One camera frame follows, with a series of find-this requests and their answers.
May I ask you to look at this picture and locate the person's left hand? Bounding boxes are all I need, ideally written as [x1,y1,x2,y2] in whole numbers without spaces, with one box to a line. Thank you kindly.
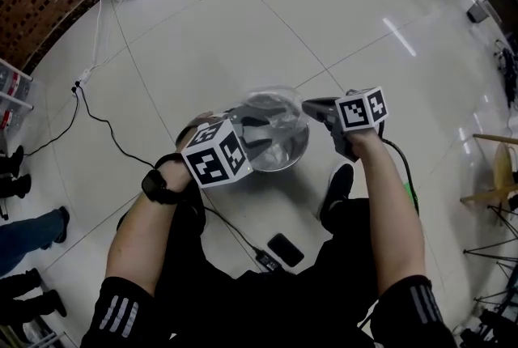
[177,110,216,150]

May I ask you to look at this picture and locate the black power adapter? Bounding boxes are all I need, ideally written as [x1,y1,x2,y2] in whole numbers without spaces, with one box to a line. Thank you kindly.
[254,248,285,273]

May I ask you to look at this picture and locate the small grey floor box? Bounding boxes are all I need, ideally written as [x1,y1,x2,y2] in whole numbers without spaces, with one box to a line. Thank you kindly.
[466,0,491,24]

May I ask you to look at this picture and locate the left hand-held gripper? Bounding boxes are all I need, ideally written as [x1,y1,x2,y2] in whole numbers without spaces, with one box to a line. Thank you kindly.
[180,106,287,189]

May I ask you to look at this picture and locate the black tripod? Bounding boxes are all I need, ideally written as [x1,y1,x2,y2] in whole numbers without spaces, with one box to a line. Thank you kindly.
[462,203,518,312]

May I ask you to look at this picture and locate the tangled black cables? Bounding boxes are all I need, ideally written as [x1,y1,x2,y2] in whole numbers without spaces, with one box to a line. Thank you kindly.
[492,37,518,109]

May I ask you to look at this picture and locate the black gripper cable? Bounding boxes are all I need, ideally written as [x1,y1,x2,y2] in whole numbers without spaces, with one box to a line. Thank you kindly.
[379,121,422,216]

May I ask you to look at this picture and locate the person's left forearm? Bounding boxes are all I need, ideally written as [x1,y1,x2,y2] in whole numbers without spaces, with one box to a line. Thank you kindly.
[105,143,195,299]

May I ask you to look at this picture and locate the person's right forearm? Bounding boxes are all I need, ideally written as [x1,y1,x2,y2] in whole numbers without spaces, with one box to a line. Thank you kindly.
[350,126,429,294]

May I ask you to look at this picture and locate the black phone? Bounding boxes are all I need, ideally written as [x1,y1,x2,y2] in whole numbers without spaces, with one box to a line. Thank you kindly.
[266,232,306,269]

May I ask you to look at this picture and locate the person's right black shoe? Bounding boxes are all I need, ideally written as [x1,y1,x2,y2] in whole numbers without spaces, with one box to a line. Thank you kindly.
[319,163,355,220]

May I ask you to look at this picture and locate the white power strip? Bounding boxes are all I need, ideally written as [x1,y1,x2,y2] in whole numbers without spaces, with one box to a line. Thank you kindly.
[78,64,97,85]

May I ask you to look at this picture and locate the person's black trousers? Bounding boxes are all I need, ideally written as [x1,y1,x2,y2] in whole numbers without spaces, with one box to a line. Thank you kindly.
[117,184,376,282]

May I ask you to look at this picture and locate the green floor tape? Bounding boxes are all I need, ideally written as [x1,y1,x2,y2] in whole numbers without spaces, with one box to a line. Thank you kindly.
[401,180,418,202]

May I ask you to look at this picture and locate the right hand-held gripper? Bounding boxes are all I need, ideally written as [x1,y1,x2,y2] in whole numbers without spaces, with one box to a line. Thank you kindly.
[301,86,389,163]

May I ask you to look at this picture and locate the black floor cable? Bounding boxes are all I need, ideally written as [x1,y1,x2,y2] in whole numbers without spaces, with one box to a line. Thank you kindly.
[23,81,157,170]

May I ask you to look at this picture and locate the metal bin with clear liner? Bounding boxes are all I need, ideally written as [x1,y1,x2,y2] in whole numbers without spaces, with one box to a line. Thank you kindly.
[236,89,311,173]

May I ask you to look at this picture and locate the black smartwatch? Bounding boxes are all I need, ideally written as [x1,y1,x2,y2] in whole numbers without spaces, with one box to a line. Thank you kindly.
[141,154,185,205]

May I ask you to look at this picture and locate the black adapter cable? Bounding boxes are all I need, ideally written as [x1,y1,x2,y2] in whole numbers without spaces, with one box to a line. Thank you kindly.
[201,205,264,255]

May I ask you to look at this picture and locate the white power cable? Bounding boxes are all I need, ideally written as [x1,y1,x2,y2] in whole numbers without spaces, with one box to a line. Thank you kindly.
[90,0,123,74]

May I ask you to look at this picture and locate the clear water jug red label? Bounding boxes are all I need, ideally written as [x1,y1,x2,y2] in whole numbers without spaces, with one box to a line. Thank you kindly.
[0,104,28,134]
[0,68,33,105]

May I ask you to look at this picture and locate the wooden chair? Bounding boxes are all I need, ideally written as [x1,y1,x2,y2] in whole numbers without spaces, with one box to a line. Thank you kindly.
[460,133,518,219]

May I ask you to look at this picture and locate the person's black striped shirt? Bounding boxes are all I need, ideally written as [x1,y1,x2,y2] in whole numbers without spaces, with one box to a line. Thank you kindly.
[80,244,459,348]

